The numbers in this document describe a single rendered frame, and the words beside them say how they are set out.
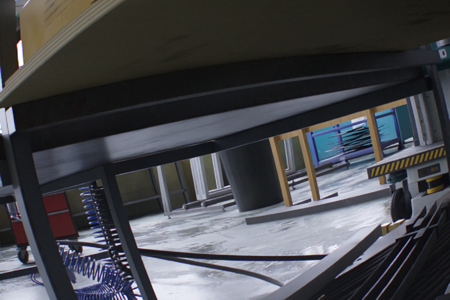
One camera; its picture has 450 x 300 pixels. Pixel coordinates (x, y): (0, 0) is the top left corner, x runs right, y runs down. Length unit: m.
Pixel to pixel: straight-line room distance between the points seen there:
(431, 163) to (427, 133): 0.35
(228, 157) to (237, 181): 0.23
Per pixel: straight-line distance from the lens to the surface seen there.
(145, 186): 10.67
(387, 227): 1.45
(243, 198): 6.40
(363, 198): 4.29
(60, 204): 5.16
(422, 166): 2.59
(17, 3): 1.26
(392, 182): 2.75
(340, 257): 0.78
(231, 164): 6.38
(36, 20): 0.61
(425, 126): 2.89
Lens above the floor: 0.50
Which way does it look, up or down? 2 degrees up
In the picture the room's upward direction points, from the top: 14 degrees counter-clockwise
